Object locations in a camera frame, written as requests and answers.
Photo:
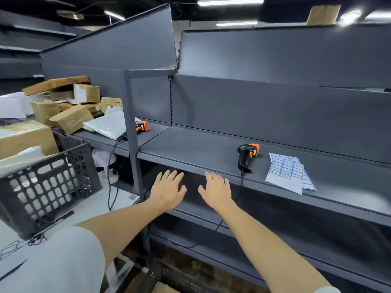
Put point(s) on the person's right hand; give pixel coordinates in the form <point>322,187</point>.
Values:
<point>217,193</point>

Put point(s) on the person's left hand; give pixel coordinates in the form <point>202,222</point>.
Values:
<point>166,190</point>

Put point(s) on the person's left thumb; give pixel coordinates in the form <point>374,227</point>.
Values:
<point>183,191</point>

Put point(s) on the person's right little finger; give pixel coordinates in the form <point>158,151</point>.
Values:
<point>227,184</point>

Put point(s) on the person's left little finger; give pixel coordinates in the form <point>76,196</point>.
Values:
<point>158,178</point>

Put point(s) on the person's right middle finger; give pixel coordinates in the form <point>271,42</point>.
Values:
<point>215,179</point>

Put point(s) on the person's right thumb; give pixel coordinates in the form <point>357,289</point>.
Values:
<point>202,190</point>

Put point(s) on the person's left middle finger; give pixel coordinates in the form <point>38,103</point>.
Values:
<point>172,176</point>

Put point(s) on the person's right forearm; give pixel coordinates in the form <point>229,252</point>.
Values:
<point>268,250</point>

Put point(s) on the person's left forearm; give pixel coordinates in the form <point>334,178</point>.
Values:
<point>122,228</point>

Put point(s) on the black orange barcode scanner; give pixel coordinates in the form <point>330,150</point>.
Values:
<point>245,155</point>
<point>142,126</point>

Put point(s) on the white crumpled bag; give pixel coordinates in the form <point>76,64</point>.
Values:
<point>102,160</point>

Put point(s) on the blue white label sheet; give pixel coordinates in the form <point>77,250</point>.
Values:
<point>308,182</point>
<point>285,173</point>

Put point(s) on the white poly mailer bag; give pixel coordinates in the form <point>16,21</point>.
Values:
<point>108,125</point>

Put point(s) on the grey metal shelving unit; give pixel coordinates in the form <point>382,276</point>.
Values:
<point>275,118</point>

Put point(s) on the black plastic crate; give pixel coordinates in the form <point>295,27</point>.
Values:
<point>52,189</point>
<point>180,280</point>

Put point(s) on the pile of brown cardboard boxes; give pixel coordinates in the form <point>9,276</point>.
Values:
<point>71,118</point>

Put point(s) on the white shirt sleeve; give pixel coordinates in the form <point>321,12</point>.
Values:
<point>58,262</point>

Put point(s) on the large cardboard box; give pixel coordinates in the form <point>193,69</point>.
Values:
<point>29,137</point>

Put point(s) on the clear plastic bag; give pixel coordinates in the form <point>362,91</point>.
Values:
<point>20,160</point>

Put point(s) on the long ceiling light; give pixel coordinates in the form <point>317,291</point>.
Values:
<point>236,23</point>
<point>114,15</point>
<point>378,15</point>
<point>230,1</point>

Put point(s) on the white parcel bag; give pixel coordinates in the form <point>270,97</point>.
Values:
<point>13,105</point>

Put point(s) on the dark background shelving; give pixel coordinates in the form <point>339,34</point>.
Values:
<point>21,51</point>

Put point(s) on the brown cardboard sheet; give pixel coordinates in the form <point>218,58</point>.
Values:
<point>323,15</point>

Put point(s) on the bright ceiling light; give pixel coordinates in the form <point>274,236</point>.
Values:
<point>349,17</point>

